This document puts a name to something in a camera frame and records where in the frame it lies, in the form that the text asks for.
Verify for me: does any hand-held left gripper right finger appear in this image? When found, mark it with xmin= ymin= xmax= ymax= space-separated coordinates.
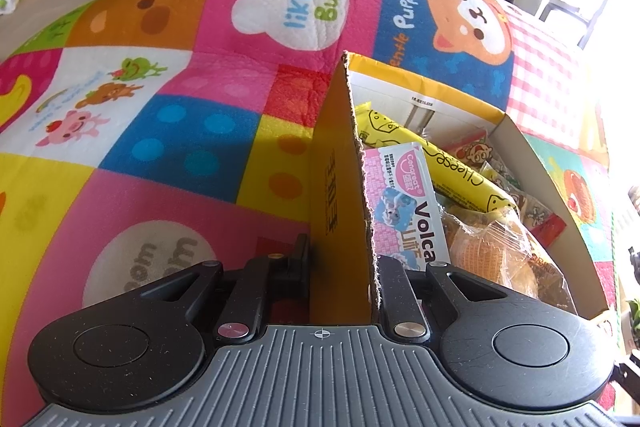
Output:
xmin=375 ymin=254 xmax=507 ymax=341

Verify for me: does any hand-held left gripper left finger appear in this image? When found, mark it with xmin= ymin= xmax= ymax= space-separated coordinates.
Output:
xmin=132 ymin=234 xmax=313 ymax=340

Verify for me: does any yellow cardboard box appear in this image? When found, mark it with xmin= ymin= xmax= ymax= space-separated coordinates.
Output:
xmin=308 ymin=50 xmax=613 ymax=325

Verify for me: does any pink snack packet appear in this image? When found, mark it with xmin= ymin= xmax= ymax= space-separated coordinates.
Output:
xmin=361 ymin=142 xmax=453 ymax=273

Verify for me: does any clear bread packet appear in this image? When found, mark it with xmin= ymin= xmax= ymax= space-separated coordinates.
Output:
xmin=440 ymin=207 xmax=576 ymax=313

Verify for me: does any long yellow snack packet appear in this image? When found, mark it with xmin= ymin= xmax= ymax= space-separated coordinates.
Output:
xmin=355 ymin=102 xmax=518 ymax=215

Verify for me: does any green edged nut snack packet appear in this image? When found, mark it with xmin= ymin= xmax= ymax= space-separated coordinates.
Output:
xmin=481 ymin=161 xmax=522 ymax=196

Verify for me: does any red edged cartoon snack packet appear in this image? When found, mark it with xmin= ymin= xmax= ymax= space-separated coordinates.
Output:
xmin=452 ymin=129 xmax=495 ymax=168

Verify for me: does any colourful printed play mat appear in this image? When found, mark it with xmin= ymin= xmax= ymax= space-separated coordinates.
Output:
xmin=0 ymin=0 xmax=631 ymax=408

